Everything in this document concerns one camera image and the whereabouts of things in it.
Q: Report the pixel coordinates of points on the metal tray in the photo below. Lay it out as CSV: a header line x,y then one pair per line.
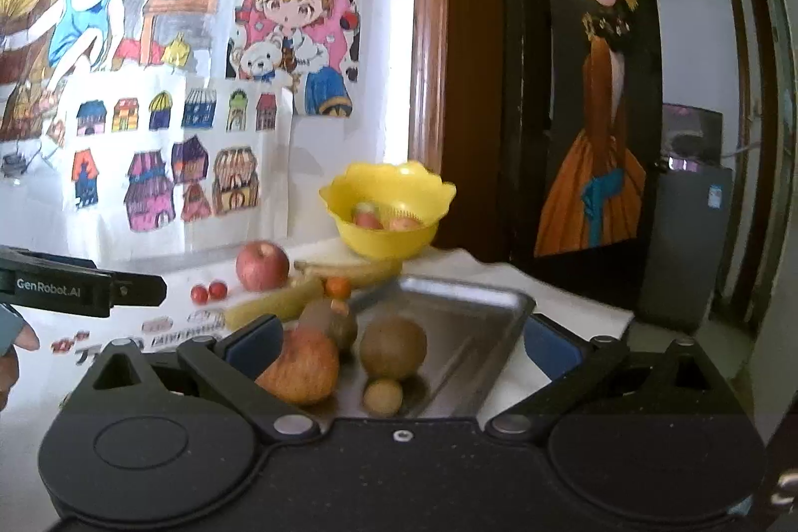
x,y
471,331

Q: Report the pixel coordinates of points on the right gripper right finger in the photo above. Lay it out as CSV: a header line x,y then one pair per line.
x,y
575,368

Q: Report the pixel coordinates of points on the small orange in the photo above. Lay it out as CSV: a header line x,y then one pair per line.
x,y
339,288

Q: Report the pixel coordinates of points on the pink girl drawing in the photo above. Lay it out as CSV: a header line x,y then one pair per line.
x,y
312,44

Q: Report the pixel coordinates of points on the yellow banana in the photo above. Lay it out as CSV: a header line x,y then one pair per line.
x,y
286,304
360,275

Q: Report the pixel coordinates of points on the person left hand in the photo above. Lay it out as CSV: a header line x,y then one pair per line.
x,y
16,334

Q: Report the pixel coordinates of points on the red apple back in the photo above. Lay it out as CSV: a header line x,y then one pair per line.
x,y
262,266

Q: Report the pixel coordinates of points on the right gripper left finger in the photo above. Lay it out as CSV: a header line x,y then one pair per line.
x,y
226,371

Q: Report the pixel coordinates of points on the houses drawing paper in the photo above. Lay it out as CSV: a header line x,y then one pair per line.
x,y
167,164

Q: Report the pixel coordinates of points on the yellow plastic bowl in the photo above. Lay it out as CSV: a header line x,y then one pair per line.
x,y
409,186

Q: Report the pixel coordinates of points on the fruit pieces in bowl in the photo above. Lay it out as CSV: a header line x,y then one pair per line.
x,y
371,215

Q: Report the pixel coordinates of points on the cherry tomato one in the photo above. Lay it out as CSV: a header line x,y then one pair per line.
x,y
199,295

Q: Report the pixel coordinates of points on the brown wooden door frame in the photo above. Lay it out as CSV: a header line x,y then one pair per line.
x,y
427,96

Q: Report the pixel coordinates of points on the yellow banana back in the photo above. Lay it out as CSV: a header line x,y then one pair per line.
x,y
360,275

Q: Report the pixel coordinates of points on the lady painting black panel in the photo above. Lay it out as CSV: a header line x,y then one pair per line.
x,y
606,122

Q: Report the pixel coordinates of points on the cherry tomato two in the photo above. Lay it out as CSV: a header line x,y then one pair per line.
x,y
217,291

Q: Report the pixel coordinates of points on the yellow banana front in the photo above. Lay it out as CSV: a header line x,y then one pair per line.
x,y
286,304

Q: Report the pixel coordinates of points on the brown kiwi back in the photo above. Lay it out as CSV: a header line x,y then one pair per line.
x,y
333,318

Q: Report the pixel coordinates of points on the brown kiwi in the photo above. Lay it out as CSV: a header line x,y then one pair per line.
x,y
392,347
333,318

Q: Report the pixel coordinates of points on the grey appliance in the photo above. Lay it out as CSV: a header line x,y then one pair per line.
x,y
690,220

